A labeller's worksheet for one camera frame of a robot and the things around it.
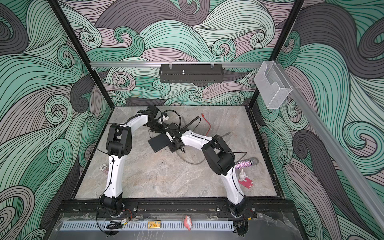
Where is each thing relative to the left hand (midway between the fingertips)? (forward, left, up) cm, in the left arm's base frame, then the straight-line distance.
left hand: (167, 132), depth 103 cm
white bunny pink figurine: (-33, -45, +5) cm, 57 cm away
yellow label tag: (-53, 0, 0) cm, 53 cm away
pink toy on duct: (-53, -16, +5) cm, 55 cm away
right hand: (-11, -5, 0) cm, 12 cm away
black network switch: (-8, +4, 0) cm, 9 cm away
